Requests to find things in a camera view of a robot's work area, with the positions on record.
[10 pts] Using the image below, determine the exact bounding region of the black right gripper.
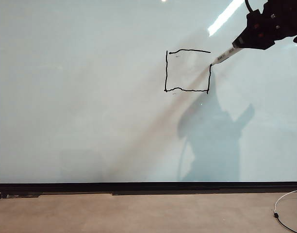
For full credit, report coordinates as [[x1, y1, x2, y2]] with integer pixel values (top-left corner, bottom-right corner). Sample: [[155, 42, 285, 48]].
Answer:
[[231, 0, 286, 51]]

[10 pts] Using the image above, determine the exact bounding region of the white whiteboard marker pen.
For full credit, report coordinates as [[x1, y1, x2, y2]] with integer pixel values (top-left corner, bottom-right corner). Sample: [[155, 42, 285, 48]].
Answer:
[[210, 47, 242, 66]]

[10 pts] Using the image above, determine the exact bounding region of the black whiteboard pen tray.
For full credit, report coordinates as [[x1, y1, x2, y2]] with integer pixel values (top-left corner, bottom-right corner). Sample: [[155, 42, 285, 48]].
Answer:
[[0, 182, 297, 198]]

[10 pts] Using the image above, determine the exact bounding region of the large white whiteboard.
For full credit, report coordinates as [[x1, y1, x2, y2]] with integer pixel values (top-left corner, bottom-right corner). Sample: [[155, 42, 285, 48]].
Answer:
[[0, 0, 297, 183]]

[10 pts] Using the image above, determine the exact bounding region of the black camera cable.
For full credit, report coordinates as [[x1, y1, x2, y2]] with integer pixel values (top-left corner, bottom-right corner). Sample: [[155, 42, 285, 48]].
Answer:
[[244, 0, 255, 13]]

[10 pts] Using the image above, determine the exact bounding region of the white cable with black plug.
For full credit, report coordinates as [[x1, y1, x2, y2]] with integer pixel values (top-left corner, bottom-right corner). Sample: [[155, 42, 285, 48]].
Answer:
[[273, 190, 297, 233]]

